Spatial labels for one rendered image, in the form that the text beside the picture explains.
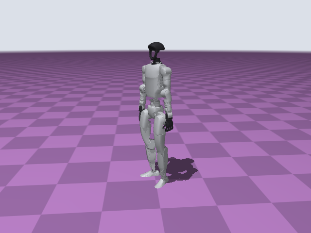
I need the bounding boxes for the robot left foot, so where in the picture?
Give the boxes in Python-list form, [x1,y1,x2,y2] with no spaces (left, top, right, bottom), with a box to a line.
[155,176,169,188]

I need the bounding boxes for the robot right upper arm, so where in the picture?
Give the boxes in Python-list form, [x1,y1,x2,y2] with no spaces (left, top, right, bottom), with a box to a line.
[139,65,146,93]

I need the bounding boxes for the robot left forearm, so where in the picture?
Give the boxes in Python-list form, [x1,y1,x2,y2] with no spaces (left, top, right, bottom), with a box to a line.
[164,90,173,118]

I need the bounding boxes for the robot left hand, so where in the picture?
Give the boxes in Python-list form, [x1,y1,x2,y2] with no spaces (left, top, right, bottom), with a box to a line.
[163,113,173,132]

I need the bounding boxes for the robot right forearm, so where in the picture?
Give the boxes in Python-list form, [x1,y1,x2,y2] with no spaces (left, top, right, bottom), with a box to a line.
[139,91,147,109]

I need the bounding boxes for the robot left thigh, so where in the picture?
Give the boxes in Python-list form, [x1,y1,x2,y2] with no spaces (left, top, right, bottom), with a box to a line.
[154,112,166,155]

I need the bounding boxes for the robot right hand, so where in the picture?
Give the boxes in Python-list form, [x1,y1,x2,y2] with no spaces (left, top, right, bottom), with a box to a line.
[139,105,144,121]

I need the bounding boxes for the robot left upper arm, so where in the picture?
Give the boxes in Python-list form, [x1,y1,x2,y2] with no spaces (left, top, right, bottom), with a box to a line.
[160,66,172,98]

